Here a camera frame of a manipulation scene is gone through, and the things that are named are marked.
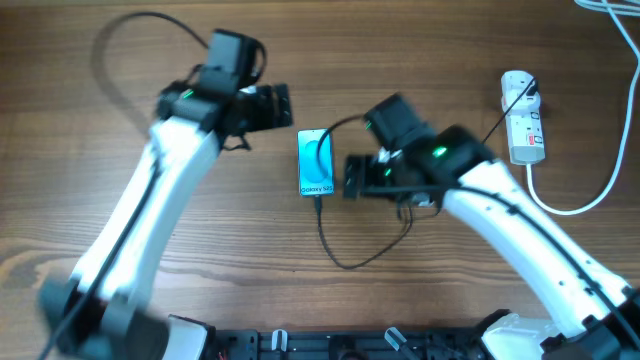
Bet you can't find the black USB charging cable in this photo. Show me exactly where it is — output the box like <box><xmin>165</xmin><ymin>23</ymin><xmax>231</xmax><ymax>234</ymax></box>
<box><xmin>313</xmin><ymin>76</ymin><xmax>540</xmax><ymax>271</ymax></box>

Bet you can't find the Galaxy S25 smartphone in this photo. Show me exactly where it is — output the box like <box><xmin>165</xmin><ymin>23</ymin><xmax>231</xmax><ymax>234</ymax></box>
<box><xmin>297</xmin><ymin>129</ymin><xmax>335</xmax><ymax>197</ymax></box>

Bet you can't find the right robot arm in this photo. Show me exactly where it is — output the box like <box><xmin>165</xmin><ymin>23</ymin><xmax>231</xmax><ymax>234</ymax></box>
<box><xmin>345</xmin><ymin>94</ymin><xmax>639</xmax><ymax>359</ymax></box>

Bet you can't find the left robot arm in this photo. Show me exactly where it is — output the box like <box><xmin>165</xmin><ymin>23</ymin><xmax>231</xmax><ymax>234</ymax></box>
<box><xmin>39</xmin><ymin>29</ymin><xmax>293</xmax><ymax>359</ymax></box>

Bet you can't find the white power strip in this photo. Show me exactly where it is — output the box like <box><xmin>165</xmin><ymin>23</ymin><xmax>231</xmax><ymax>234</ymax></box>
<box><xmin>501</xmin><ymin>70</ymin><xmax>545</xmax><ymax>165</ymax></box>

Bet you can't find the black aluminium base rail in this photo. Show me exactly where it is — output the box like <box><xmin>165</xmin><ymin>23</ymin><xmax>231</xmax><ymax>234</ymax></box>
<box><xmin>203</xmin><ymin>327</ymin><xmax>492</xmax><ymax>360</ymax></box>

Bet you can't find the white power strip cord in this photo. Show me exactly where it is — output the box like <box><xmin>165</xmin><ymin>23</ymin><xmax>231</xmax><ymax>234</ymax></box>
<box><xmin>525</xmin><ymin>0</ymin><xmax>640</xmax><ymax>217</ymax></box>

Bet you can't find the white cable at corner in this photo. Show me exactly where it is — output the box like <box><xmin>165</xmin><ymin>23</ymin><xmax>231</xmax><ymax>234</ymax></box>
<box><xmin>572</xmin><ymin>0</ymin><xmax>640</xmax><ymax>18</ymax></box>

